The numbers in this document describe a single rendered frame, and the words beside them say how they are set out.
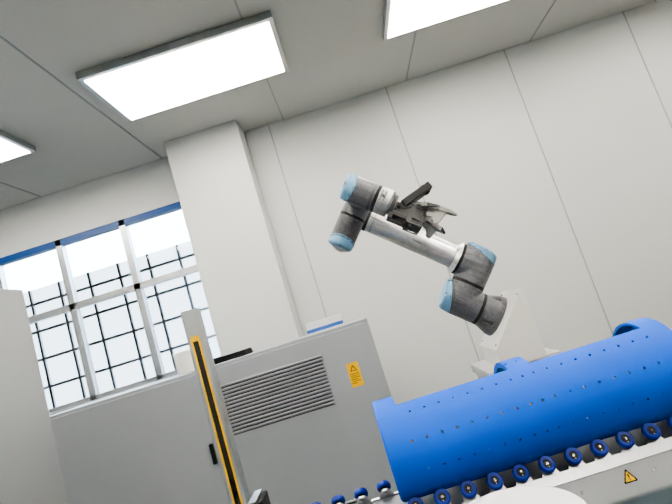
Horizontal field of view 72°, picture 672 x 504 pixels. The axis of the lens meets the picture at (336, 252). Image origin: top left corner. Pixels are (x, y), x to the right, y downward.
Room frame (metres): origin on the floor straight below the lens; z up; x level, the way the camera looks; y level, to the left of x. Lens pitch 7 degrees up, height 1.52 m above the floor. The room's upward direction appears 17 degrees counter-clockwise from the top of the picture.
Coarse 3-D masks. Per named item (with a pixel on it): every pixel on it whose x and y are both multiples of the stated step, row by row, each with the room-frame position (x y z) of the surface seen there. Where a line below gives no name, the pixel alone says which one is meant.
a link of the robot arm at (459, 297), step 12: (456, 276) 2.15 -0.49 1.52; (444, 288) 2.18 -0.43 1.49; (456, 288) 2.12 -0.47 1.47; (468, 288) 2.11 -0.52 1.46; (480, 288) 2.12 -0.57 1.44; (444, 300) 2.13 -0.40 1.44; (456, 300) 2.12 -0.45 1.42; (468, 300) 2.11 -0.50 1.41; (480, 300) 2.12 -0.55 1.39; (456, 312) 2.15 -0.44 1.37; (468, 312) 2.12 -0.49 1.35
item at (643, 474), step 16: (640, 432) 1.45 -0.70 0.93; (576, 448) 1.48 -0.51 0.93; (528, 464) 1.47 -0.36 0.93; (560, 464) 1.41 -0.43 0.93; (640, 464) 1.33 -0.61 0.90; (656, 464) 1.33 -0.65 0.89; (480, 480) 1.47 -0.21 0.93; (512, 480) 1.40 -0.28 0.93; (576, 480) 1.34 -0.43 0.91; (592, 480) 1.33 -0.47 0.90; (608, 480) 1.33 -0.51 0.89; (624, 480) 1.33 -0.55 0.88; (640, 480) 1.32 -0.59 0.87; (656, 480) 1.32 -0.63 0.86; (432, 496) 1.46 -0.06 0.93; (480, 496) 1.37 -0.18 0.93; (592, 496) 1.32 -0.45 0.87; (608, 496) 1.32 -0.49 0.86; (624, 496) 1.32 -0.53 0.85; (640, 496) 1.31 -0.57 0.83; (656, 496) 1.32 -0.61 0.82
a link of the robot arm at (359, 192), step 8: (352, 176) 1.44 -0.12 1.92; (344, 184) 1.44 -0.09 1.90; (352, 184) 1.43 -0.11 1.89; (360, 184) 1.43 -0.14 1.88; (368, 184) 1.43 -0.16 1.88; (376, 184) 1.45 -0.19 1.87; (344, 192) 1.44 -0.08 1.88; (352, 192) 1.43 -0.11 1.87; (360, 192) 1.43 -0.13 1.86; (368, 192) 1.43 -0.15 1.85; (376, 192) 1.43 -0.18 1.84; (344, 200) 1.47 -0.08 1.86; (352, 200) 1.45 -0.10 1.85; (360, 200) 1.44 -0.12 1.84; (368, 200) 1.43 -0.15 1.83; (368, 208) 1.46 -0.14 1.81
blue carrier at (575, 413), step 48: (624, 336) 1.38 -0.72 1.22; (480, 384) 1.37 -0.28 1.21; (528, 384) 1.34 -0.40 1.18; (576, 384) 1.32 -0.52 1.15; (624, 384) 1.31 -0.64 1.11; (384, 432) 1.33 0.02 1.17; (432, 432) 1.31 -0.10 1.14; (480, 432) 1.31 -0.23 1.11; (528, 432) 1.31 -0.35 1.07; (576, 432) 1.33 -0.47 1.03; (432, 480) 1.33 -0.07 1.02
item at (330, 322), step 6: (324, 318) 3.04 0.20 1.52; (330, 318) 3.04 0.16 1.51; (336, 318) 3.05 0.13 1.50; (306, 324) 3.02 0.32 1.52; (312, 324) 3.03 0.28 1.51; (318, 324) 3.03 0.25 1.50; (324, 324) 3.04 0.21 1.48; (330, 324) 3.04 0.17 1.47; (336, 324) 3.04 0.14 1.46; (342, 324) 3.05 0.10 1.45; (312, 330) 3.02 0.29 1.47; (318, 330) 3.03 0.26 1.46; (324, 330) 3.04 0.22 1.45
